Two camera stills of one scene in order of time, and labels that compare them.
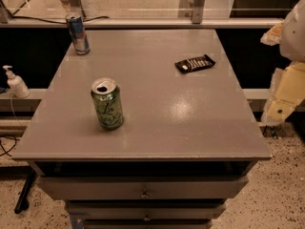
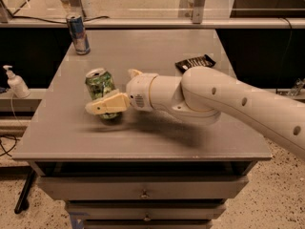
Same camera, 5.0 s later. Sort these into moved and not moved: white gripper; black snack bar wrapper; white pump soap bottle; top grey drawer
Moved: white gripper
Not moved: white pump soap bottle; top grey drawer; black snack bar wrapper
